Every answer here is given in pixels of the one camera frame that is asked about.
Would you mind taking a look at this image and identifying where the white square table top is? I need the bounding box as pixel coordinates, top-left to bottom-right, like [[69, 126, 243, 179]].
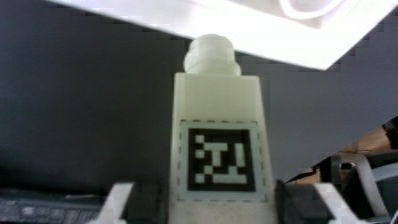
[[46, 0, 398, 70]]

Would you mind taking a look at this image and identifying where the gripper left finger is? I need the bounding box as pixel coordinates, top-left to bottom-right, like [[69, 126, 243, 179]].
[[87, 182, 135, 224]]

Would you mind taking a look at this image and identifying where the white table leg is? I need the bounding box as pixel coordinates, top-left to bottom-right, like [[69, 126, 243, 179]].
[[169, 34, 277, 224]]

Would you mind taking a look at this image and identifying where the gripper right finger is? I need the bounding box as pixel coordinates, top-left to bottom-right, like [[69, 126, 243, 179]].
[[314, 183, 364, 224]]

